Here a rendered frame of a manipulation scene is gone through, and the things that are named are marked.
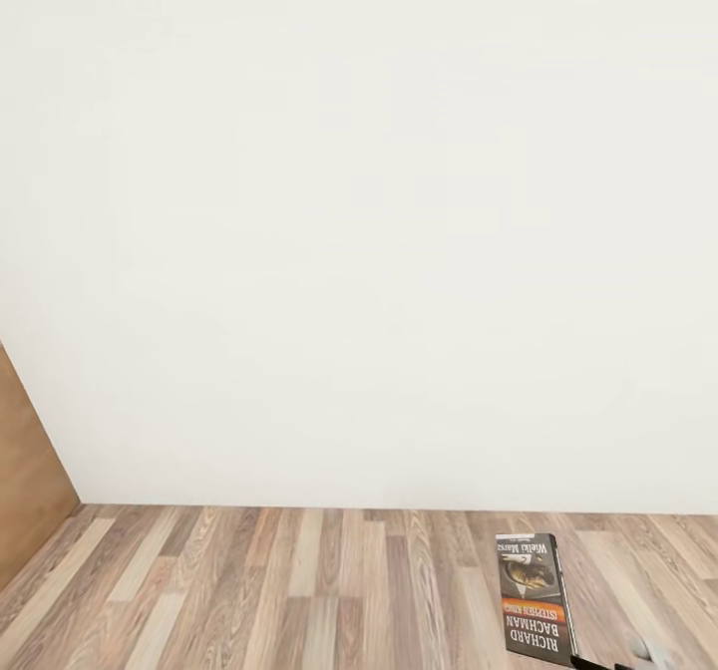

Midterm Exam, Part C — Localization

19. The hardback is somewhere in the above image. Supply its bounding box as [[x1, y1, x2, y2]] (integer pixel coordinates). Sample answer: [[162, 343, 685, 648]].
[[496, 533, 579, 670]]

